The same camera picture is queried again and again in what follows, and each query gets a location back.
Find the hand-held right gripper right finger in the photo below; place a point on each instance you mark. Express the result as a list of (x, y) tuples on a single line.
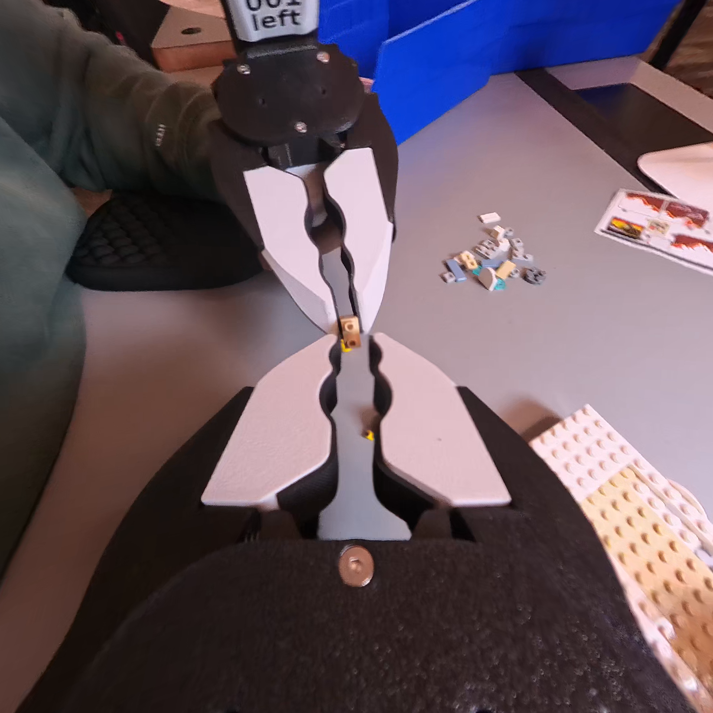
[(445, 440)]

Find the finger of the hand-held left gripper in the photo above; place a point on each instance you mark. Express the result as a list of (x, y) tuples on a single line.
[(278, 223), (365, 211)]

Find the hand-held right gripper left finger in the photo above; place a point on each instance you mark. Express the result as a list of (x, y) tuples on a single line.
[(267, 440)]

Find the tan minifigure legs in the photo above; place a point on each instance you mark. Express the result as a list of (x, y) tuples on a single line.
[(350, 328)]

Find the person's left forearm green sleeve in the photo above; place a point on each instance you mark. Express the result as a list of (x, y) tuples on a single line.
[(122, 111)]

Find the light wood side desk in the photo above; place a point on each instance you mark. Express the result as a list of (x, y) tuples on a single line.
[(189, 47)]

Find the pile of small lego pieces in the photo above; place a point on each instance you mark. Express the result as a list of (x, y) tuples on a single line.
[(490, 276)]

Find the black mesh cushion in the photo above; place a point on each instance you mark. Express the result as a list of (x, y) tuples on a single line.
[(139, 245)]

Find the white tan lego house model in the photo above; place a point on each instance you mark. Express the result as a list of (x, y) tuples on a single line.
[(624, 501)]

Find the person's torso green sweatshirt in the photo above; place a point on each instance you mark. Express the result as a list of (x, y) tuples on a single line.
[(33, 334)]

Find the lego sticker sheet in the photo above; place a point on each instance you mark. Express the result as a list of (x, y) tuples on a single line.
[(657, 234)]

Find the white book stand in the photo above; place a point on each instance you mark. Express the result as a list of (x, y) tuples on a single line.
[(685, 167)]

